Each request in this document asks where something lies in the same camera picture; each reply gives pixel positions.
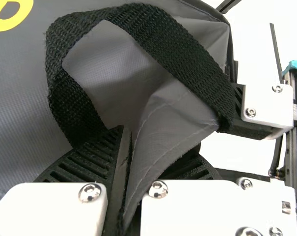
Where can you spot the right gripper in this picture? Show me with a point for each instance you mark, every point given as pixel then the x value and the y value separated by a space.
pixel 296 66

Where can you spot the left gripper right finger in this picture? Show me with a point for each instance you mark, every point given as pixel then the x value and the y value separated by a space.
pixel 212 211

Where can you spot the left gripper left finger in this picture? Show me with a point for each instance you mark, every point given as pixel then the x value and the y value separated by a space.
pixel 45 211

